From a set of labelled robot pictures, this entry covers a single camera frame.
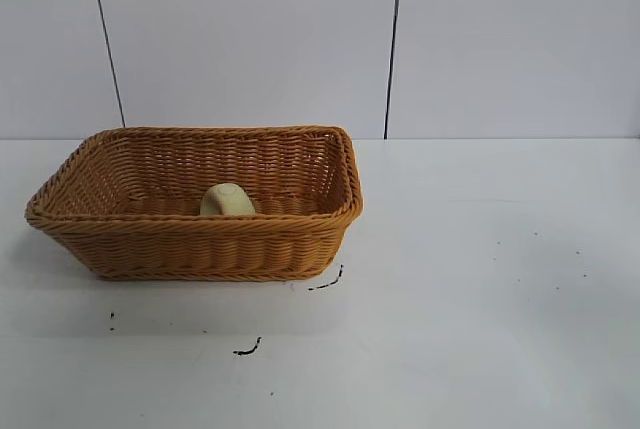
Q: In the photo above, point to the brown woven wicker basket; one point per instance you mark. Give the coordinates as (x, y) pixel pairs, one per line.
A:
(200, 244)

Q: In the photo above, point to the pale yellow egg yolk pastry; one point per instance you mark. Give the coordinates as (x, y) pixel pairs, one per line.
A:
(226, 200)

